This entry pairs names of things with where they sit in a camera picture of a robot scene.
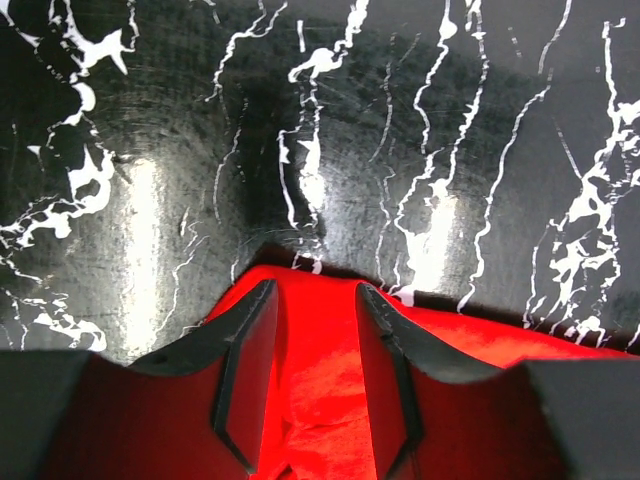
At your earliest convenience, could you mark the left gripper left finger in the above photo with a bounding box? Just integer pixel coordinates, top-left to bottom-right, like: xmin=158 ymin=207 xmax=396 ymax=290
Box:
xmin=1 ymin=280 xmax=278 ymax=479

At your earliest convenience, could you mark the bright red t shirt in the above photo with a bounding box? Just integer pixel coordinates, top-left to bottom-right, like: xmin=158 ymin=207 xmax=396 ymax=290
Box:
xmin=209 ymin=265 xmax=631 ymax=479

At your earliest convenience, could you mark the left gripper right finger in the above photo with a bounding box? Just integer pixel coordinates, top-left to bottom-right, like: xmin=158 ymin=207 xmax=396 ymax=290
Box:
xmin=356 ymin=285 xmax=639 ymax=479

